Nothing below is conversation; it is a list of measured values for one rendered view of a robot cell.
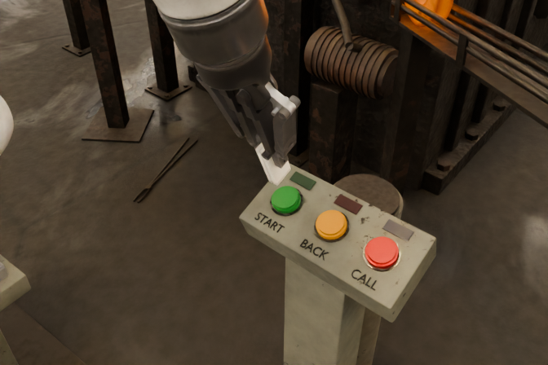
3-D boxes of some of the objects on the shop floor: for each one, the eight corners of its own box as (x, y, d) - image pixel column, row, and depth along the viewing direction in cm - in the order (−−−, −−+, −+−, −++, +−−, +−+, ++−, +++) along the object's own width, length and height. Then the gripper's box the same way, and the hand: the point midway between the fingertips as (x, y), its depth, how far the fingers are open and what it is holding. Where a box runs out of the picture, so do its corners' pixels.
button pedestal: (289, 378, 120) (297, 151, 82) (386, 450, 108) (448, 225, 70) (239, 435, 110) (221, 208, 72) (339, 522, 98) (381, 305, 60)
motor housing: (320, 178, 172) (332, 15, 139) (382, 209, 161) (410, 41, 128) (295, 200, 164) (300, 33, 131) (357, 235, 153) (381, 62, 120)
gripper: (302, 28, 50) (338, 174, 69) (201, -7, 57) (259, 135, 75) (252, 85, 47) (303, 220, 66) (152, 41, 54) (224, 176, 73)
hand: (274, 159), depth 68 cm, fingers closed
